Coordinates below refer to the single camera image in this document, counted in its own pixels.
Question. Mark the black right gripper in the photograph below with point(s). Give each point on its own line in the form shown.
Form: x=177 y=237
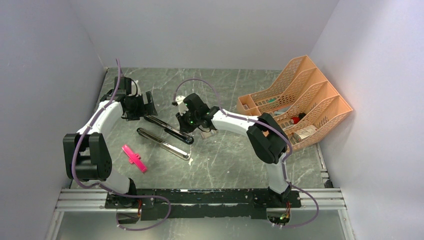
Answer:
x=183 y=126

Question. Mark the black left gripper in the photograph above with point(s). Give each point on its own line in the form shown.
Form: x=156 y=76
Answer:
x=146 y=109

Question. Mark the black stapler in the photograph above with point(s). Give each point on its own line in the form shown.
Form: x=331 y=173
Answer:
x=173 y=131

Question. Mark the beige stapler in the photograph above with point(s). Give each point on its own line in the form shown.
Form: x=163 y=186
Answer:
x=164 y=144

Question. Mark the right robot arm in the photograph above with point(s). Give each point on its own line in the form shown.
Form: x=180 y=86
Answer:
x=267 y=139

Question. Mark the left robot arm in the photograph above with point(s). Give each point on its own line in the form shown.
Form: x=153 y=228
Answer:
x=87 y=158

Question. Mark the pink plastic clip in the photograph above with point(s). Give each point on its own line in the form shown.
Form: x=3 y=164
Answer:
x=134 y=158

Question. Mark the red black item in organizer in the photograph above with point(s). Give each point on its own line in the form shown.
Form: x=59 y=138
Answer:
x=296 y=119

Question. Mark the beige box in organizer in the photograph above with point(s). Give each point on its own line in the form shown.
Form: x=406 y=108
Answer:
x=304 y=133

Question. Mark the orange file organizer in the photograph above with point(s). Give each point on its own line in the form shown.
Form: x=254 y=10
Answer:
x=301 y=87

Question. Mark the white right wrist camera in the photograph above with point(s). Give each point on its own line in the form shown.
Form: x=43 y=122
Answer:
x=182 y=107

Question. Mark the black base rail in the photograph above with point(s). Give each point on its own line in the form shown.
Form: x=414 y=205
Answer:
x=203 y=203

